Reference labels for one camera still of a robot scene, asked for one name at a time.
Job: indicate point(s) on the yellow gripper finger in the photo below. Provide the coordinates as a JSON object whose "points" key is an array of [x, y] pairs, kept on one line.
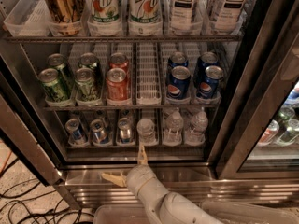
{"points": [[142, 158], [119, 180]]}

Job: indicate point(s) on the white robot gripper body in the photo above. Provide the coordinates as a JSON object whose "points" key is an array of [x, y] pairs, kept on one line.
{"points": [[139, 177]]}

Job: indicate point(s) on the redbull can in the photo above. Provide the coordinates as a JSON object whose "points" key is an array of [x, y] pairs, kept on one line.
{"points": [[75, 129], [99, 132], [125, 130]]}

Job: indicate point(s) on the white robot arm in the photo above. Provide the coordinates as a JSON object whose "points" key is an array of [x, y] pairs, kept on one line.
{"points": [[161, 205]]}

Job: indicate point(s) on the front orange soda can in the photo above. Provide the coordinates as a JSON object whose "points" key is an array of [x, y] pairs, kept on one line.
{"points": [[117, 88]]}

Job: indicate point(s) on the orange soda can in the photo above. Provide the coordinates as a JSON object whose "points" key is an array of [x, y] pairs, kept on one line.
{"points": [[119, 60], [117, 88]]}

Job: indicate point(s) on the front left pepsi can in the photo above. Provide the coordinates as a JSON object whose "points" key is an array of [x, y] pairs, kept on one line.
{"points": [[178, 82]]}

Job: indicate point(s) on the pepsi can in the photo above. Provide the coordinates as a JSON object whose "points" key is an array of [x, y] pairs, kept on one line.
{"points": [[204, 61], [177, 58], [178, 82], [210, 81]]}

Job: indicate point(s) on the green can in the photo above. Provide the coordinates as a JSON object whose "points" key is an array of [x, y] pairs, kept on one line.
{"points": [[54, 86], [85, 82], [89, 60], [60, 63]]}

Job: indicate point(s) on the front right pepsi can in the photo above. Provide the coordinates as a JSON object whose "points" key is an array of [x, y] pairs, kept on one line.
{"points": [[210, 81]]}

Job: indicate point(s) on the rear orange soda can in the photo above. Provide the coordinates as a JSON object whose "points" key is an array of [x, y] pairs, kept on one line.
{"points": [[119, 60]]}

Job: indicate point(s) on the rear left pepsi can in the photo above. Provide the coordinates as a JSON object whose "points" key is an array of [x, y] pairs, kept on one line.
{"points": [[177, 58]]}

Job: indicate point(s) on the right glass fridge door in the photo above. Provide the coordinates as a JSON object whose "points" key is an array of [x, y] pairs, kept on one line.
{"points": [[265, 71]]}

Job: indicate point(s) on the open steel fridge door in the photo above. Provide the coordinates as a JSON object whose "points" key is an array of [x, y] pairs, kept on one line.
{"points": [[34, 135]]}

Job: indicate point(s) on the rear right pepsi can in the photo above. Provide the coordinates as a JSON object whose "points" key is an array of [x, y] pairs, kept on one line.
{"points": [[204, 61]]}

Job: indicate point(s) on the front left green can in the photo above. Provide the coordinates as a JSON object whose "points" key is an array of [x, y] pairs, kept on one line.
{"points": [[54, 86]]}

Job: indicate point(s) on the rear left green can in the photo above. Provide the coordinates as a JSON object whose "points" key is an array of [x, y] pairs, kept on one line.
{"points": [[60, 63]]}

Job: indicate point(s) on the gold tall can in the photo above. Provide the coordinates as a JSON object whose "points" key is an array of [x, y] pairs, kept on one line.
{"points": [[64, 16]]}

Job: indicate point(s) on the empty top shelf tray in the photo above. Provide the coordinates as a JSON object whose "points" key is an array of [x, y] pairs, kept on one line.
{"points": [[28, 18]]}

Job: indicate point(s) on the left clear water bottle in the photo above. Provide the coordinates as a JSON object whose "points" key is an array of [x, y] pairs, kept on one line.
{"points": [[146, 132]]}

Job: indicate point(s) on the clear water bottle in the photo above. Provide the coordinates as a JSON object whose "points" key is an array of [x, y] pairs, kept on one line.
{"points": [[146, 132], [173, 128], [195, 132]]}

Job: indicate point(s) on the left clear plastic bin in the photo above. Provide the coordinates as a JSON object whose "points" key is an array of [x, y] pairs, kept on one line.
{"points": [[120, 214]]}

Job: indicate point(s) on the clear plastic bin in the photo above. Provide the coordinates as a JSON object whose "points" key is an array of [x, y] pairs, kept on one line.
{"points": [[243, 213], [120, 214]]}

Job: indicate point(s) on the middle clear water bottle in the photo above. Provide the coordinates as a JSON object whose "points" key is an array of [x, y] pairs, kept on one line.
{"points": [[173, 128]]}

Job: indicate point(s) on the right clear water bottle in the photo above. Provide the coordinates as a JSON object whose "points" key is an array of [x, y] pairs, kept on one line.
{"points": [[195, 132]]}

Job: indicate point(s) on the right clear plastic bin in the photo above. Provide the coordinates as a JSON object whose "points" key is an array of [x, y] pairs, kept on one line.
{"points": [[243, 213]]}

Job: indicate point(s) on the left teas tea bottle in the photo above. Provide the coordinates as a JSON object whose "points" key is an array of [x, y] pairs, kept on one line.
{"points": [[183, 14]]}

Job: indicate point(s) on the teas tea bottle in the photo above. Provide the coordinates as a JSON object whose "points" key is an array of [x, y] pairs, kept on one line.
{"points": [[183, 14], [224, 15]]}

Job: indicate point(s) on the right 7up bottle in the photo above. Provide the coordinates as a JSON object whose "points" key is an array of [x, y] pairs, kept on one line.
{"points": [[144, 11]]}

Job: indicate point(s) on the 7up bottle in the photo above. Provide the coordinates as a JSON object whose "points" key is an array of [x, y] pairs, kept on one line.
{"points": [[104, 11], [144, 11]]}

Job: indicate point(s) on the left 7up bottle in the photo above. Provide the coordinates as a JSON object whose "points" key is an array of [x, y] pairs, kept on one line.
{"points": [[104, 11]]}

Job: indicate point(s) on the right teas tea bottle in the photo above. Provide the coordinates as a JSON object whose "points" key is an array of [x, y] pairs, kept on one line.
{"points": [[224, 15]]}

